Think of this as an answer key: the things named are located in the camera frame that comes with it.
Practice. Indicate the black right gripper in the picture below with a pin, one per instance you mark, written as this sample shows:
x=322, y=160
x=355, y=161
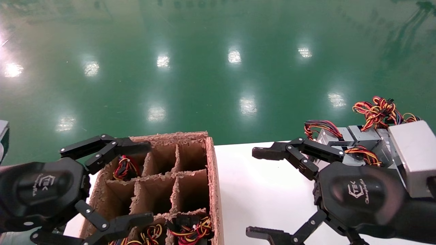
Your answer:
x=357, y=197

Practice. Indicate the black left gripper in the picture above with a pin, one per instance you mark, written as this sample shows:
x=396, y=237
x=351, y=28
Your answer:
x=41, y=190

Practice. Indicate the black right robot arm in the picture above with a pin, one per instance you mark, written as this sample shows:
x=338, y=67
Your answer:
x=422, y=221

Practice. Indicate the brown cardboard divider box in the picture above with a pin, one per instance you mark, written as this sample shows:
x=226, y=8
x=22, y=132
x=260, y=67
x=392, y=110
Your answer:
x=214, y=190

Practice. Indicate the power supply with black connector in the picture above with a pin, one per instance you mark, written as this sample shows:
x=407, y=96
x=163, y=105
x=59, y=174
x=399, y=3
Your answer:
x=190, y=233

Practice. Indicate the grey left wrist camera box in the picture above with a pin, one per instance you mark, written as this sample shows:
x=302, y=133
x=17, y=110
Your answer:
x=3, y=136

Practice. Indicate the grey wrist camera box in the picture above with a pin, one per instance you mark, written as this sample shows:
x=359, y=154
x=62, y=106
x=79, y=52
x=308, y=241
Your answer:
x=414, y=153
x=3, y=136

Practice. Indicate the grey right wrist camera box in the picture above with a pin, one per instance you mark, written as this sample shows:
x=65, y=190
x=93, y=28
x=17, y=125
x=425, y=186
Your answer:
x=414, y=153

